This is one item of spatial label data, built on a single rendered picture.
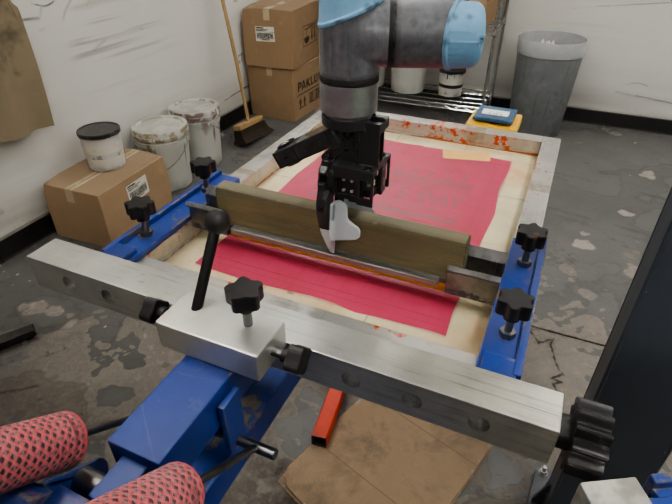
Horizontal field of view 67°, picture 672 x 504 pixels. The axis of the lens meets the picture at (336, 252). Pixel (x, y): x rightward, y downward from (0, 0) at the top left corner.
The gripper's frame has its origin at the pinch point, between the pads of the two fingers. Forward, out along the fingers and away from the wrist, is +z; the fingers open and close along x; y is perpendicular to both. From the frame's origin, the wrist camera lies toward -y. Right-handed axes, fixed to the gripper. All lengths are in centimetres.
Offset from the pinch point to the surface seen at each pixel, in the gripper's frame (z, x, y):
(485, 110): 4, 78, 9
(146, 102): 58, 170, -200
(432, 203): 5.3, 25.9, 9.1
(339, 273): 5.3, -1.8, 1.7
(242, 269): 5.3, -7.1, -12.8
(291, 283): 5.3, -7.1, -4.0
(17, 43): 9, 97, -195
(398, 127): 4, 57, -8
